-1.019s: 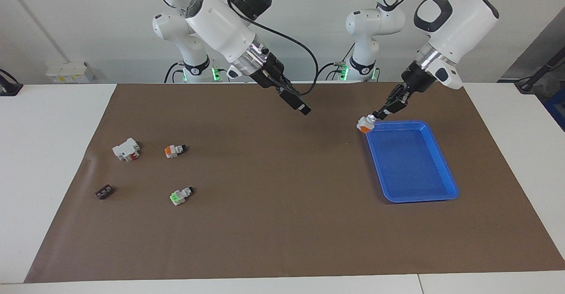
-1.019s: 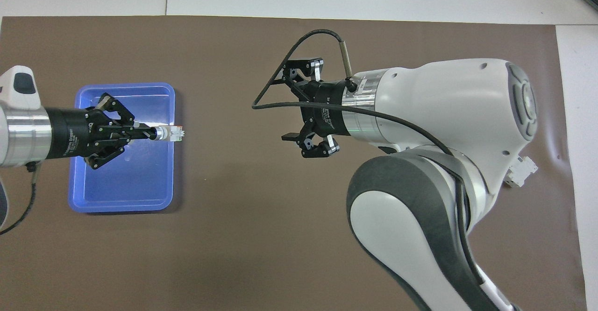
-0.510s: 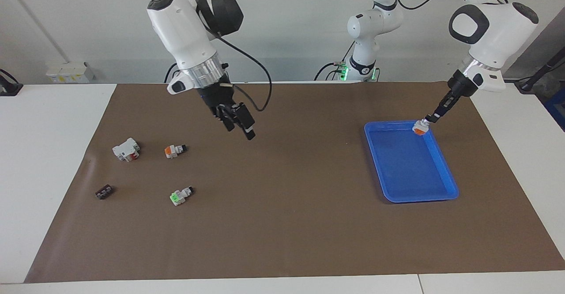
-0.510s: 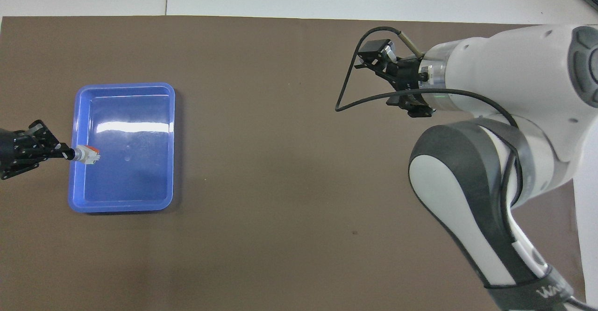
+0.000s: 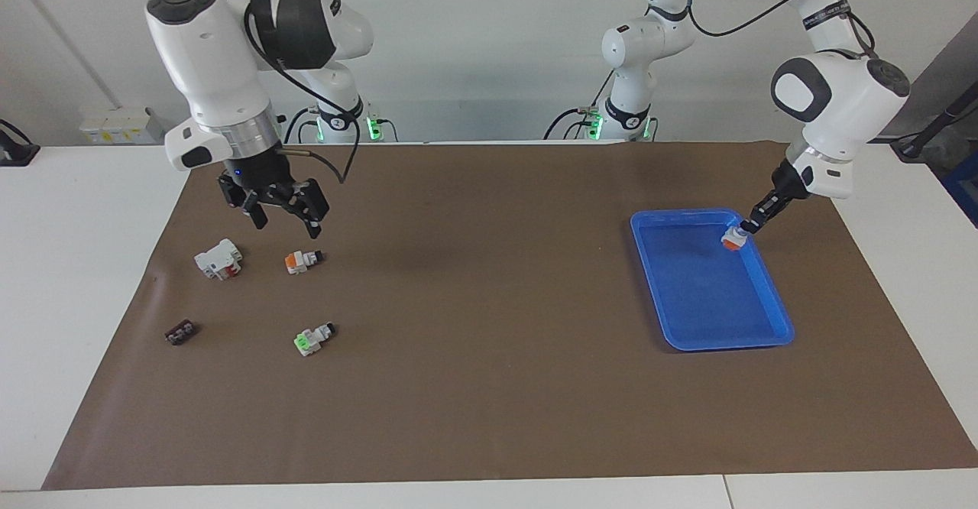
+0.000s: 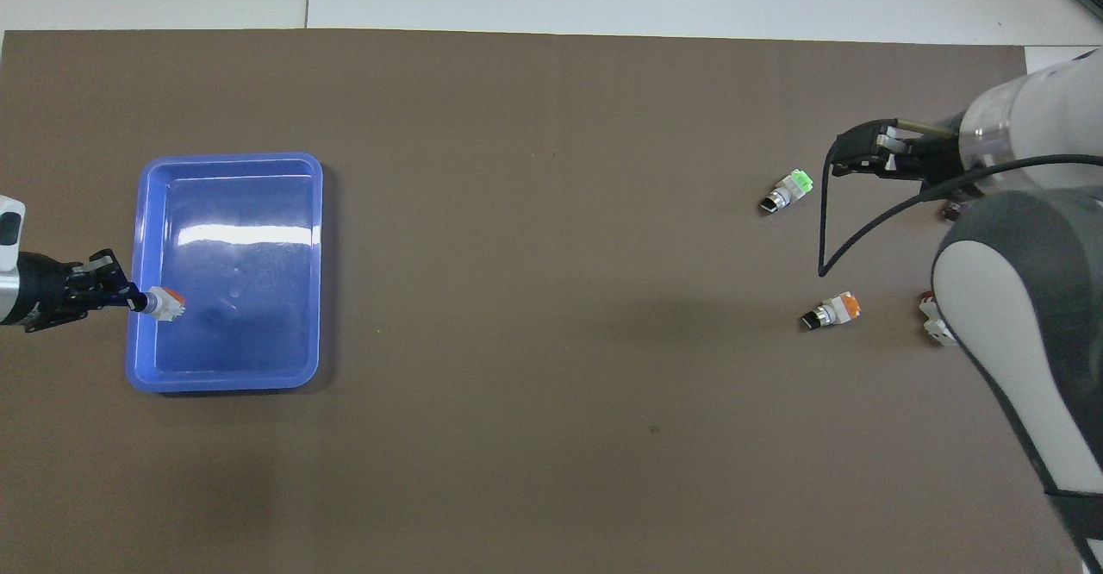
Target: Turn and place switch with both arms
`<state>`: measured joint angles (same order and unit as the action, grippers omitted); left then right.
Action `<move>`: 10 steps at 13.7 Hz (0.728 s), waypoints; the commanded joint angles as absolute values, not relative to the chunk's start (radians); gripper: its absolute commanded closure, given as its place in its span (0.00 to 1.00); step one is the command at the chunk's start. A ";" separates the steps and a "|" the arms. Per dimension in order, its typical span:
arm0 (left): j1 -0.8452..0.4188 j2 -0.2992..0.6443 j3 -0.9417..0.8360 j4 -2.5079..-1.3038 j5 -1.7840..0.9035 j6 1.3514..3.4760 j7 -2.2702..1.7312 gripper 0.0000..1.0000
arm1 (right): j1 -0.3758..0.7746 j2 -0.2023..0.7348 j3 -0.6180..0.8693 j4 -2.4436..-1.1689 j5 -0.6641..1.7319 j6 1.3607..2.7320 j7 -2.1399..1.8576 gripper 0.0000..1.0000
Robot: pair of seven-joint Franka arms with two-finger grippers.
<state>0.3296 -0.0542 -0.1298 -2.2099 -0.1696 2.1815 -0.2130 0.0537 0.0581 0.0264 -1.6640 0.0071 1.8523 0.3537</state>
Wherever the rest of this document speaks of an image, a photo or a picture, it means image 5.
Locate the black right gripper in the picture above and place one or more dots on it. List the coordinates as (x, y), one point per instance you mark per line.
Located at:
(256, 176)

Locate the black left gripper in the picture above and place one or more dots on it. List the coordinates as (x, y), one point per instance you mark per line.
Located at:
(788, 184)

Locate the orange green block selector switch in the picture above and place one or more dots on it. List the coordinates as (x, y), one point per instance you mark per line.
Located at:
(732, 240)

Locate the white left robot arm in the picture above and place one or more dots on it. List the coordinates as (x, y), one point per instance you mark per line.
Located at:
(840, 104)

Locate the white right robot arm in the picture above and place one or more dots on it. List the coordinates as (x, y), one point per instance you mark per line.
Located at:
(206, 58)

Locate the white circuit breaker red lever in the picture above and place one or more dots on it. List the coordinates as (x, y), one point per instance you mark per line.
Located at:
(216, 259)

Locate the blue plastic tray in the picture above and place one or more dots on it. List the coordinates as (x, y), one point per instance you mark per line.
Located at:
(710, 295)

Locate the small black terminal block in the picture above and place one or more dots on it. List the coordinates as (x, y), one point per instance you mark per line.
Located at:
(180, 332)

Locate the black stand pole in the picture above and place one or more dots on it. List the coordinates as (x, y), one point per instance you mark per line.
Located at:
(936, 123)

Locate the blue crate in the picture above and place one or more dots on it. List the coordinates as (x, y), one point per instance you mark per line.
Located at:
(964, 188)

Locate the brown table mat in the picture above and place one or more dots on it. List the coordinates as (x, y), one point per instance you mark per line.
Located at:
(474, 356)

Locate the black table clamp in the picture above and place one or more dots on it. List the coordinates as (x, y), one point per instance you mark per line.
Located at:
(15, 153)

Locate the orange block switch black knob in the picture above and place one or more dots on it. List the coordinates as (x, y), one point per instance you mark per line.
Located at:
(299, 262)

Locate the green block switch black knob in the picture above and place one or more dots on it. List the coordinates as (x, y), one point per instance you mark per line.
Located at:
(309, 341)

